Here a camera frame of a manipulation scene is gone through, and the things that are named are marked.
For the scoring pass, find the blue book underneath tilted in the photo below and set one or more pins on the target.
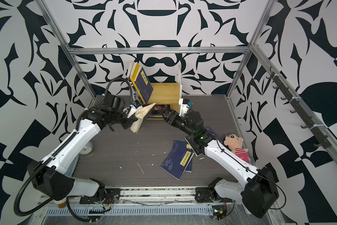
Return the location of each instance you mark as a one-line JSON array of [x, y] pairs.
[[182, 156]]

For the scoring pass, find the wall hook rail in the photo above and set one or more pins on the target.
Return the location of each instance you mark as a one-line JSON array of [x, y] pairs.
[[300, 108]]

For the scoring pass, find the purple book right side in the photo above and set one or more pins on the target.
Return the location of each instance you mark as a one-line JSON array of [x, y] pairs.
[[213, 132]]

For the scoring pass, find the wooden white-framed bookshelf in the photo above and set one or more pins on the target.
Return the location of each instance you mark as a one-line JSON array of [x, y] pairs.
[[168, 93]]

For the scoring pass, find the small blue book yellow label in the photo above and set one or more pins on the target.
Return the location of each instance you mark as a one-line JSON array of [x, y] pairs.
[[140, 114]]

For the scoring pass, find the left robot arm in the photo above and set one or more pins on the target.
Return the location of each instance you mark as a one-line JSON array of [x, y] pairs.
[[49, 175]]

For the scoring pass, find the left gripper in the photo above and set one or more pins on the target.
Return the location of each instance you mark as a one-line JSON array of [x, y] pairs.
[[131, 121]]

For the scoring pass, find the blue book front yellow label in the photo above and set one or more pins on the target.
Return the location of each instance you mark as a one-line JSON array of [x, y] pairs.
[[144, 85]]

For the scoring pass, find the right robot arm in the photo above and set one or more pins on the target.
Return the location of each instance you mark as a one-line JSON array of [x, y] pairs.
[[255, 188]]

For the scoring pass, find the purple book with old man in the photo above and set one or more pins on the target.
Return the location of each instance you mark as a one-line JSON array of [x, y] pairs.
[[158, 110]]

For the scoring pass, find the yellow cartoon cover book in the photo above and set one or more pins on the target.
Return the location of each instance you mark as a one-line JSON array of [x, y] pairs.
[[135, 82]]

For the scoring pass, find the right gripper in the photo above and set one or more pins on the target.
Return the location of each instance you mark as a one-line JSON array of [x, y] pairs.
[[170, 117]]

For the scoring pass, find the cartoon boy plush doll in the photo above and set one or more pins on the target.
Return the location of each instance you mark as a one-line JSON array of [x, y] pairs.
[[235, 143]]

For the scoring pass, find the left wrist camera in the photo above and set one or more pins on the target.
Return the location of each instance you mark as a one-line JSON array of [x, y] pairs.
[[132, 109]]

